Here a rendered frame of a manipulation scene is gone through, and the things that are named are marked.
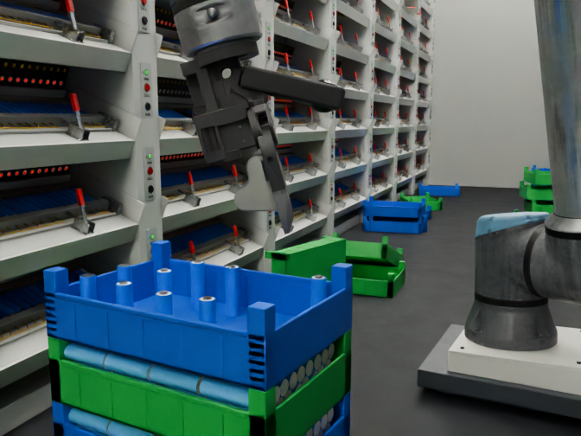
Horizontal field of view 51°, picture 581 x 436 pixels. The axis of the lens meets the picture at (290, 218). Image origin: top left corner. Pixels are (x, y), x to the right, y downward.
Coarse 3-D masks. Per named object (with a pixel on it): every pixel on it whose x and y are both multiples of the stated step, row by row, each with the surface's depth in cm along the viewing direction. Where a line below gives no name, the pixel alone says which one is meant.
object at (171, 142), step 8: (160, 96) 172; (168, 96) 176; (160, 120) 143; (160, 128) 144; (160, 136) 144; (168, 136) 150; (176, 136) 153; (184, 136) 156; (192, 136) 159; (160, 144) 146; (168, 144) 149; (176, 144) 153; (184, 144) 156; (192, 144) 160; (200, 144) 164; (160, 152) 147; (168, 152) 151; (176, 152) 155; (184, 152) 158
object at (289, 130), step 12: (276, 108) 249; (288, 108) 263; (300, 108) 267; (276, 120) 208; (288, 120) 225; (300, 120) 249; (312, 120) 249; (324, 120) 264; (276, 132) 211; (288, 132) 221; (300, 132) 233; (312, 132) 246; (324, 132) 261
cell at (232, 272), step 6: (228, 270) 75; (234, 270) 75; (228, 276) 75; (234, 276) 75; (228, 282) 75; (234, 282) 75; (228, 288) 76; (234, 288) 76; (228, 294) 76; (234, 294) 76; (228, 300) 76; (234, 300) 76; (228, 306) 76; (234, 306) 76; (228, 312) 76; (234, 312) 76
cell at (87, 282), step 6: (84, 276) 71; (90, 276) 71; (84, 282) 70; (90, 282) 70; (84, 288) 70; (90, 288) 70; (96, 288) 71; (84, 294) 70; (90, 294) 71; (96, 294) 71
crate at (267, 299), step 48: (48, 288) 69; (144, 288) 84; (240, 288) 80; (288, 288) 76; (336, 288) 71; (48, 336) 70; (96, 336) 66; (144, 336) 63; (192, 336) 59; (240, 336) 56; (288, 336) 59; (336, 336) 69; (240, 384) 57
